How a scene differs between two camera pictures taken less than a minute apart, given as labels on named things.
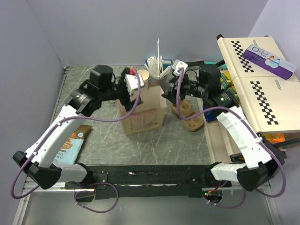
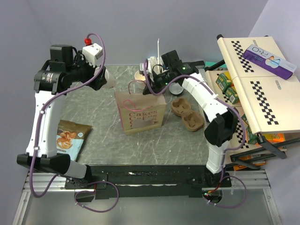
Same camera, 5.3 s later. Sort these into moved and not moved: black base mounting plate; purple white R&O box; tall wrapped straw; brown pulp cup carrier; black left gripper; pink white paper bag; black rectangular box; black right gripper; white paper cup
Moved: black right gripper; black left gripper; white paper cup
Not moved: brown pulp cup carrier; purple white R&O box; pink white paper bag; black base mounting plate; black rectangular box; tall wrapped straw
